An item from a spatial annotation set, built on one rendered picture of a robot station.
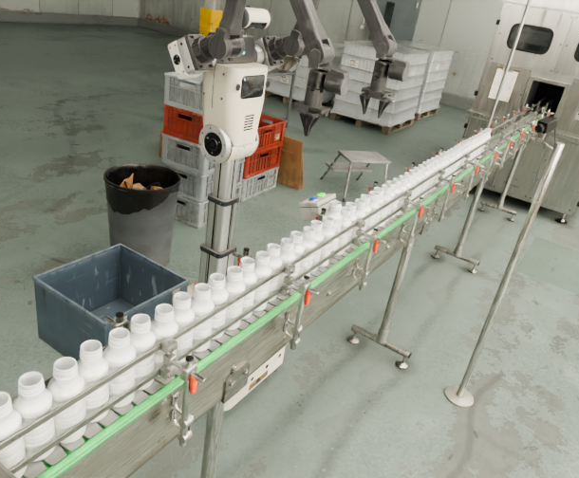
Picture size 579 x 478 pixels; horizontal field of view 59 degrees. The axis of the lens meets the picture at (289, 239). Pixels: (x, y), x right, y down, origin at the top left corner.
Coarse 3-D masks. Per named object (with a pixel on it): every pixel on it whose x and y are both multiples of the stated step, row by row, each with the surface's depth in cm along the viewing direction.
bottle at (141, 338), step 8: (136, 320) 102; (144, 320) 103; (136, 328) 100; (144, 328) 100; (136, 336) 101; (144, 336) 101; (152, 336) 103; (136, 344) 100; (144, 344) 101; (152, 344) 102; (136, 352) 101; (144, 352) 102; (144, 360) 102; (152, 360) 104; (136, 368) 103; (144, 368) 103; (152, 368) 106; (136, 376) 104; (144, 376) 104
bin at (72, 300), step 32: (96, 256) 162; (128, 256) 168; (64, 288) 156; (96, 288) 167; (128, 288) 174; (160, 288) 164; (64, 320) 143; (96, 320) 133; (128, 320) 139; (64, 352) 148
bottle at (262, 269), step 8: (256, 256) 132; (264, 256) 134; (256, 264) 132; (264, 264) 132; (256, 272) 132; (264, 272) 132; (256, 288) 134; (264, 288) 134; (256, 296) 135; (264, 296) 136; (264, 304) 137
